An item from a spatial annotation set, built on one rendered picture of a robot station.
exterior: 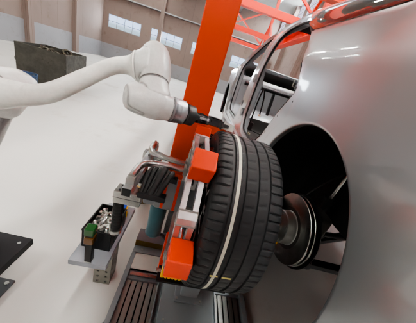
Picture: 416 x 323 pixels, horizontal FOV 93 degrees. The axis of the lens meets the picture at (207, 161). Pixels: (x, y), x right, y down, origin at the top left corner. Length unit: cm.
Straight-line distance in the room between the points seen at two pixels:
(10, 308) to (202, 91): 152
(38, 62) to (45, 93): 501
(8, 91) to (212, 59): 81
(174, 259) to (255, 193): 31
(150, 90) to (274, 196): 51
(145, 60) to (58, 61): 493
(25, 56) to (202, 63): 507
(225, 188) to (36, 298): 132
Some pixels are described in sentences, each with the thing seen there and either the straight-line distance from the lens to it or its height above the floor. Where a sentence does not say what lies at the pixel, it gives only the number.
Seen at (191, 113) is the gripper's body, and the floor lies 123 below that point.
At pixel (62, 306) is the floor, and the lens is 159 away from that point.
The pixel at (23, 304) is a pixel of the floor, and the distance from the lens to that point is 164.
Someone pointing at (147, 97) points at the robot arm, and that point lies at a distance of 67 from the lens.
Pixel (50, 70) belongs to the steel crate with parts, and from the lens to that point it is 573.
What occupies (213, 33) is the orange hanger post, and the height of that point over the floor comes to 154.
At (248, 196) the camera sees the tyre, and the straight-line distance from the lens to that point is 63.
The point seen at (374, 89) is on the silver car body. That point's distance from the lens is 71.
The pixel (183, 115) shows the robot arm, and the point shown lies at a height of 122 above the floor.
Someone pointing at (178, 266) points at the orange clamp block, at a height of 87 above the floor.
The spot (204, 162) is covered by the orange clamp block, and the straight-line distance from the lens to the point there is 58.
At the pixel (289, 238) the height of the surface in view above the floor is 85.
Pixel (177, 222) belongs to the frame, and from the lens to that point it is 64.
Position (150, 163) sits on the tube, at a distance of 79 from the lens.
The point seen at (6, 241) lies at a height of 30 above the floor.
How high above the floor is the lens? 137
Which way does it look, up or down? 23 degrees down
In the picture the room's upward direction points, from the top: 18 degrees clockwise
